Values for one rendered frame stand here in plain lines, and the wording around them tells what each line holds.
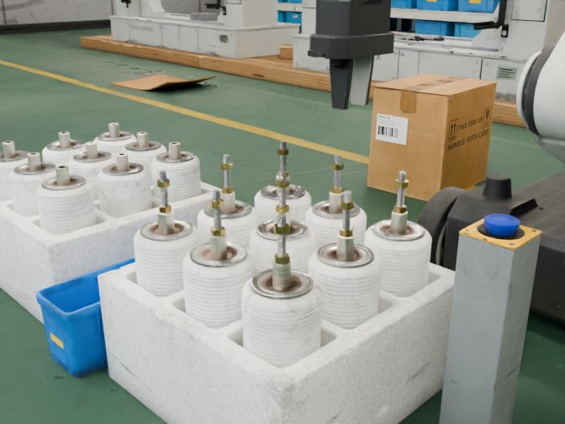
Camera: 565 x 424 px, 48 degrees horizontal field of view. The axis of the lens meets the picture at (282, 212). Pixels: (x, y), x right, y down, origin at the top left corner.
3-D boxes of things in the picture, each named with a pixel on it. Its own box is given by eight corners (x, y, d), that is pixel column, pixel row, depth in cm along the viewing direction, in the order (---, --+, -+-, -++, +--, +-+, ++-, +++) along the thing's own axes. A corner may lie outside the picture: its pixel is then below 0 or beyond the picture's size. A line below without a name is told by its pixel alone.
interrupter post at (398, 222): (409, 232, 92) (411, 210, 90) (401, 237, 90) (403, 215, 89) (394, 228, 93) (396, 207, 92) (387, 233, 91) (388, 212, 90)
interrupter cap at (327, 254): (379, 251, 86) (380, 246, 85) (366, 274, 79) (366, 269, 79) (325, 242, 88) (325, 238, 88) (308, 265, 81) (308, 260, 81)
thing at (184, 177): (185, 228, 140) (181, 149, 133) (212, 241, 133) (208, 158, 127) (148, 241, 134) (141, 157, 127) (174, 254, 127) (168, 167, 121)
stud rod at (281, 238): (277, 272, 76) (277, 213, 73) (285, 271, 76) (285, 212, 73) (278, 276, 75) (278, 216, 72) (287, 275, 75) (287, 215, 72)
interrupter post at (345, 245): (356, 255, 84) (357, 232, 83) (351, 262, 82) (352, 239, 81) (339, 252, 85) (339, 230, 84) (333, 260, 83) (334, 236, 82)
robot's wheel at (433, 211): (461, 263, 140) (470, 177, 132) (481, 271, 136) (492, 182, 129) (405, 293, 127) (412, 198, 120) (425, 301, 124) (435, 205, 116)
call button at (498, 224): (493, 225, 78) (494, 209, 77) (524, 235, 75) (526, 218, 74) (476, 234, 75) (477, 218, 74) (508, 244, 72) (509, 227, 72)
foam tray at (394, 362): (282, 294, 126) (282, 209, 120) (456, 378, 100) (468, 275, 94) (108, 377, 100) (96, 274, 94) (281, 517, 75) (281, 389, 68)
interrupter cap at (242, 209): (231, 200, 104) (231, 196, 104) (261, 212, 99) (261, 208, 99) (194, 211, 100) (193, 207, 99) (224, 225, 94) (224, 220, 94)
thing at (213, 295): (182, 389, 86) (174, 269, 80) (197, 350, 95) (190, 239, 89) (252, 394, 85) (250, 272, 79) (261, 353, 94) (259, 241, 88)
